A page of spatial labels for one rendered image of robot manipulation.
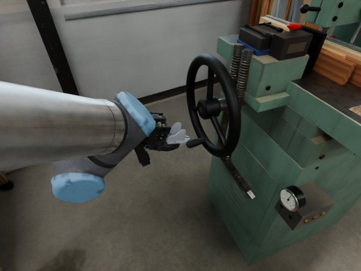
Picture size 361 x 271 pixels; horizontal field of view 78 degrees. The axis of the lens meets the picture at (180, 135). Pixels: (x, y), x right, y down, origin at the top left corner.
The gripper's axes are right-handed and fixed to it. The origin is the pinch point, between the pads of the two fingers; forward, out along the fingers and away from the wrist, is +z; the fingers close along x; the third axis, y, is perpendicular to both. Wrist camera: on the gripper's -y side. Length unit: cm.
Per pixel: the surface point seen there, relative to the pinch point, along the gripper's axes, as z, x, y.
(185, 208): 31, 14, -63
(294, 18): 99, 73, 44
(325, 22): 22.6, -4.4, 41.8
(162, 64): 45, 129, -22
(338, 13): 24, -5, 44
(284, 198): 17.8, -26.5, 2.0
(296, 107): 17.1, -14.8, 22.8
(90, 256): -19, 8, -81
